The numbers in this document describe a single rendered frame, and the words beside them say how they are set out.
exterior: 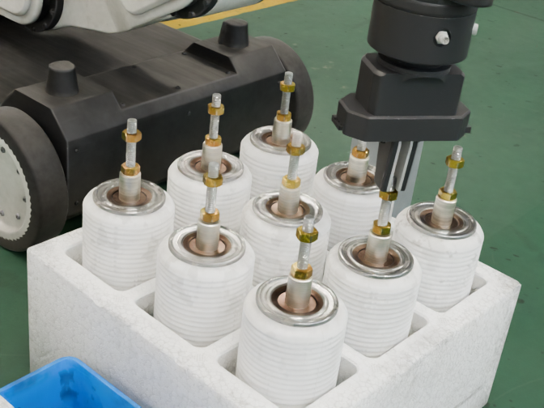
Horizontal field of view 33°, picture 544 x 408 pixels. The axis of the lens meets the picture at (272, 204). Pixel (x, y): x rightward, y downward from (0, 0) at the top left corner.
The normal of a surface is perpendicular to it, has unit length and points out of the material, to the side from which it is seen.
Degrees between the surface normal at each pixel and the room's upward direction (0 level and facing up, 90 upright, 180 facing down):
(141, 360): 90
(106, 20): 90
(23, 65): 0
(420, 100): 90
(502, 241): 0
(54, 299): 90
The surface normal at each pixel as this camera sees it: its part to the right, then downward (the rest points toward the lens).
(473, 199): 0.11, -0.87
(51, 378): 0.75, 0.36
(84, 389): -0.66, 0.27
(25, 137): 0.45, -0.54
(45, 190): 0.73, 0.14
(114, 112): 0.61, -0.33
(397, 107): 0.25, 0.50
